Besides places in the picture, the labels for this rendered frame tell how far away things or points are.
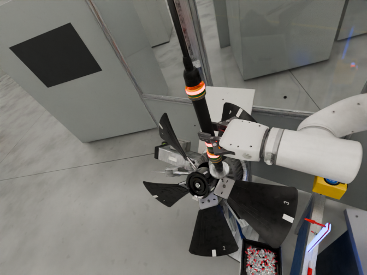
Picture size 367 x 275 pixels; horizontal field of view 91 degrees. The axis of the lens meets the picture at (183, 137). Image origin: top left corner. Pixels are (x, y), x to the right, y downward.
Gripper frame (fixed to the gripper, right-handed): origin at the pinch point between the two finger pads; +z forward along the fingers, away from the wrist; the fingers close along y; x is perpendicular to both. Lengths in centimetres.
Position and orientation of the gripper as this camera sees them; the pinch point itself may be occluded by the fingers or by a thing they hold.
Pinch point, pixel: (208, 131)
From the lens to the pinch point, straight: 51.6
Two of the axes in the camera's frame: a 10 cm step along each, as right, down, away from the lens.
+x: -2.9, -6.5, -7.0
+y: 5.0, -7.3, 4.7
